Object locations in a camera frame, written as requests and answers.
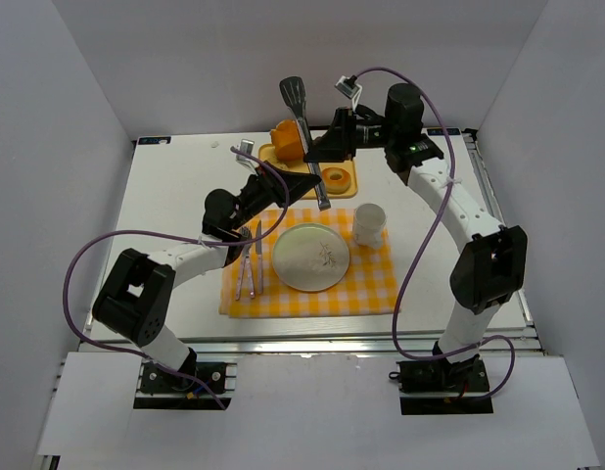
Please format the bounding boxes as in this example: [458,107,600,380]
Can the metal serving tongs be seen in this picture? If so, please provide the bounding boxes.
[279,76,331,211]

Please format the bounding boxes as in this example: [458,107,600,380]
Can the sliced toast bread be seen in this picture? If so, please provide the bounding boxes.
[273,161,290,171]

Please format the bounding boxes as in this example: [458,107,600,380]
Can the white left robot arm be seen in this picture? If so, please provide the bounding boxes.
[93,165,321,375]

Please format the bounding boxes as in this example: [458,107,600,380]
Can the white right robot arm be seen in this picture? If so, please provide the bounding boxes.
[302,82,528,373]

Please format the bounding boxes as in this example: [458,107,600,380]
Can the orange bread loaf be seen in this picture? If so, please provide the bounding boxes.
[270,119,304,163]

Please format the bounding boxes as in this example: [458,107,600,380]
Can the silver fork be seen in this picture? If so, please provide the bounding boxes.
[242,243,256,299]

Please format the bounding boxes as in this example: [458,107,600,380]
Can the silver table knife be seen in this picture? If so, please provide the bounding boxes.
[255,220,263,294]

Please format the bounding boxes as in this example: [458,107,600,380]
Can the yellow serving tray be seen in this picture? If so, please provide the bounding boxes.
[258,144,358,199]

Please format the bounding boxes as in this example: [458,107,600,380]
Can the glazed donut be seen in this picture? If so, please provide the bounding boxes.
[321,166,352,194]

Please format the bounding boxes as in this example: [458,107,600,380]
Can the pale green round plate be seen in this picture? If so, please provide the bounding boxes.
[271,222,350,293]

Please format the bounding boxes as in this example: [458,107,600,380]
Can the white mug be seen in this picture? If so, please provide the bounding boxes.
[352,203,387,249]

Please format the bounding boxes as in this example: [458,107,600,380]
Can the yellow checkered placemat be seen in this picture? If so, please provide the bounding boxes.
[219,208,398,318]

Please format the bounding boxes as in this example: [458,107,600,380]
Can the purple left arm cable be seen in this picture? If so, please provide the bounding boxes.
[62,149,291,410]

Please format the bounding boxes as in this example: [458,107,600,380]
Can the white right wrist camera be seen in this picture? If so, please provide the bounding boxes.
[335,75,362,111]

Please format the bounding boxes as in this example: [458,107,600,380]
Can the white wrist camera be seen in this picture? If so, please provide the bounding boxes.
[335,75,362,111]
[231,139,256,173]

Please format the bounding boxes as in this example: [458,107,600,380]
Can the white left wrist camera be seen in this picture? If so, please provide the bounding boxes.
[231,139,256,173]

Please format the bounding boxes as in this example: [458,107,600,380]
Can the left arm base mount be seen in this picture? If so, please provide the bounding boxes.
[133,359,240,411]

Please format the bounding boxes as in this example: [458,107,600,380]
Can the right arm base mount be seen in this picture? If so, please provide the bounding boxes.
[389,353,493,416]

